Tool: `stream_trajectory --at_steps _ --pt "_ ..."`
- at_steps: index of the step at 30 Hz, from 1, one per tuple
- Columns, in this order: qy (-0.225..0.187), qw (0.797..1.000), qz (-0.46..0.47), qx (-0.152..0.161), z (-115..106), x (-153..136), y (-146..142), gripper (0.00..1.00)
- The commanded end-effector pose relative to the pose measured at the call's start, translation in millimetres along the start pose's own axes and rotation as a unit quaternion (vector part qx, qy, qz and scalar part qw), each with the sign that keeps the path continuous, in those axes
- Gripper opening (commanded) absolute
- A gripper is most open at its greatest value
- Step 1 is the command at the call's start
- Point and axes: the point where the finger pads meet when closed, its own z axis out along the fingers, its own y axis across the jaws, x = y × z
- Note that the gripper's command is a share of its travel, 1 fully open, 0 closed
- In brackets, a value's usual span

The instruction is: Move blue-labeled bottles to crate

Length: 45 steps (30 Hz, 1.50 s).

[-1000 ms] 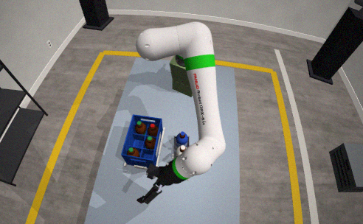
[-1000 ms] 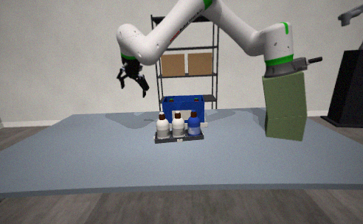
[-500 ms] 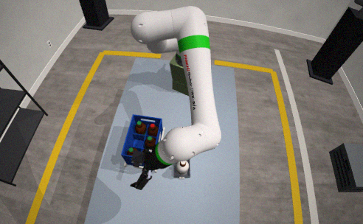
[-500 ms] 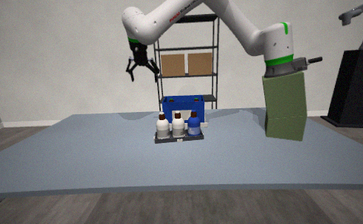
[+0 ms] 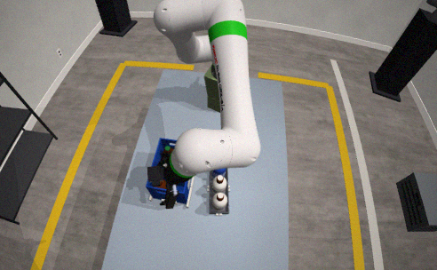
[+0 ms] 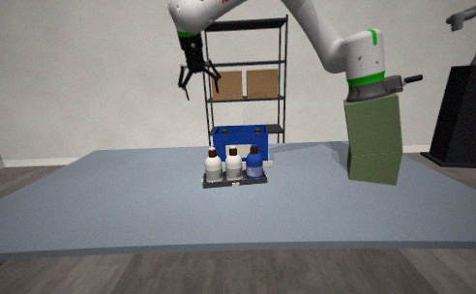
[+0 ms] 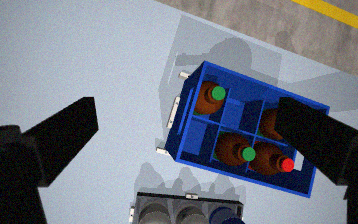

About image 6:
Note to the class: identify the white bottle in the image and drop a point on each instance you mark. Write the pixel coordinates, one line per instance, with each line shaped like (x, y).
(233, 165)
(213, 167)

